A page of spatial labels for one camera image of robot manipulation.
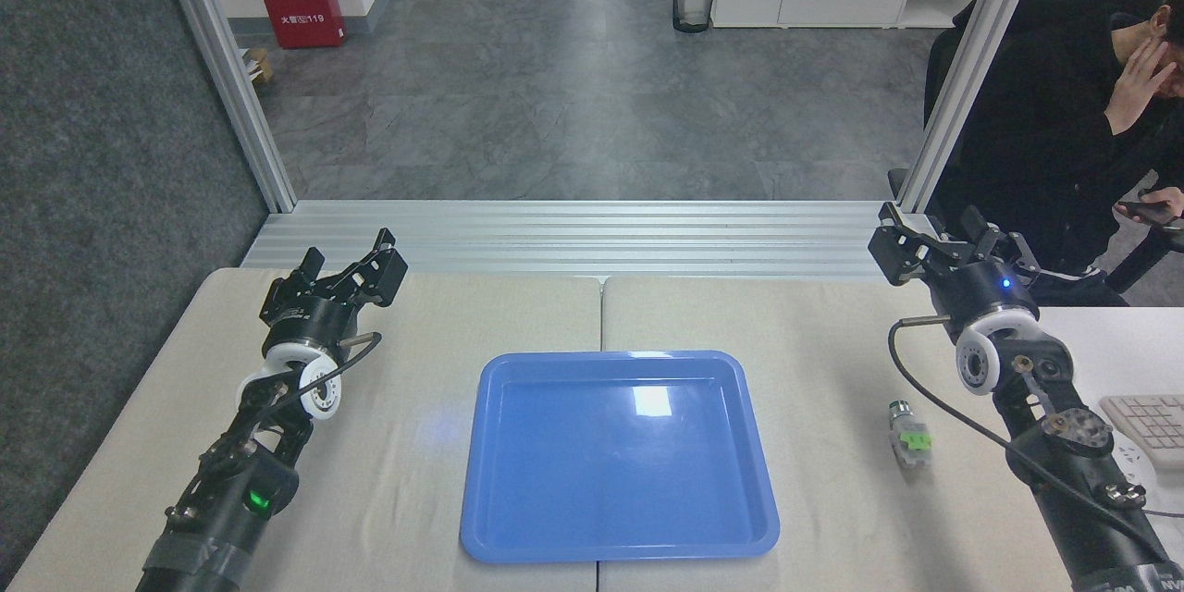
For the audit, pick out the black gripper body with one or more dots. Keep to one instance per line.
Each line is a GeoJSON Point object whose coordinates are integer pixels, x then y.
{"type": "Point", "coordinates": [985, 291]}
{"type": "Point", "coordinates": [313, 322]}

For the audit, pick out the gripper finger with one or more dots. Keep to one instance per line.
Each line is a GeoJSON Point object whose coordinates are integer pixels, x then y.
{"type": "Point", "coordinates": [994, 240]}
{"type": "Point", "coordinates": [902, 250]}
{"type": "Point", "coordinates": [294, 282]}
{"type": "Point", "coordinates": [375, 273]}

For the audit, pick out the switch part with green tab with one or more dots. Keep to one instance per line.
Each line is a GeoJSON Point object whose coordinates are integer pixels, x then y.
{"type": "Point", "coordinates": [908, 433]}

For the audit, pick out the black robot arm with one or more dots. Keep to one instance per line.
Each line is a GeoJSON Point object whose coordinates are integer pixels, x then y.
{"type": "Point", "coordinates": [231, 499]}
{"type": "Point", "coordinates": [1073, 444]}

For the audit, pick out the blue plastic tray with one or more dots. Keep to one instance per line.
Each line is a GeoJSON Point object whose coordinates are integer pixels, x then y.
{"type": "Point", "coordinates": [620, 462]}

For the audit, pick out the person's left hand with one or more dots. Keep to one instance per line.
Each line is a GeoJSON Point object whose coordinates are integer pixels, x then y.
{"type": "Point", "coordinates": [1164, 201]}

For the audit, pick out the person's right hand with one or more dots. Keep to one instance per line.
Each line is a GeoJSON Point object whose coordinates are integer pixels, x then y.
{"type": "Point", "coordinates": [1133, 88]}

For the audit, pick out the person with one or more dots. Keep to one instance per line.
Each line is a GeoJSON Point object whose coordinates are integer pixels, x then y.
{"type": "Point", "coordinates": [1036, 129]}

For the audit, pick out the black phone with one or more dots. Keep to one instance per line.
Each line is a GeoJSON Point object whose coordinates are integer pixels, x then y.
{"type": "Point", "coordinates": [1145, 213]}

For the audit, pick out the white keyboard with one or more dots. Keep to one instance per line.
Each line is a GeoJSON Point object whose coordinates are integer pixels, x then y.
{"type": "Point", "coordinates": [1152, 425]}

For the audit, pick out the small cardboard box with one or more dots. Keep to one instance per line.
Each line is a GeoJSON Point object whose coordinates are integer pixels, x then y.
{"type": "Point", "coordinates": [257, 65]}

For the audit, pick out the white power strip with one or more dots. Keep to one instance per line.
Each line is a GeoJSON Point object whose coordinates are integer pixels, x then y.
{"type": "Point", "coordinates": [1136, 472]}

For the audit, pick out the dark mesh trash bin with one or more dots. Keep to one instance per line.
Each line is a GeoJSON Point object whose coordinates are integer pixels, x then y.
{"type": "Point", "coordinates": [694, 5]}

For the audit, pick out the silver aluminium post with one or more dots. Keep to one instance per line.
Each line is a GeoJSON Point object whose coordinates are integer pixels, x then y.
{"type": "Point", "coordinates": [971, 74]}
{"type": "Point", "coordinates": [227, 65]}

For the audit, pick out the silver aluminium rail base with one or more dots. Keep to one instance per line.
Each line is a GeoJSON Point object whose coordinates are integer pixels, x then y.
{"type": "Point", "coordinates": [592, 240]}

